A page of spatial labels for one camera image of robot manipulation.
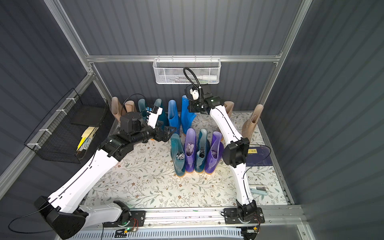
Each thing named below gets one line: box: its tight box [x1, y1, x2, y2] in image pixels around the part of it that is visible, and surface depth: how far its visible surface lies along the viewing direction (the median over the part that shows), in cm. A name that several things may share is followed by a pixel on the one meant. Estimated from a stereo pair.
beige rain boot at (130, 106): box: [124, 100, 136, 113], surface depth 93 cm
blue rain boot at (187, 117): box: [181, 95, 197, 135], surface depth 91 cm
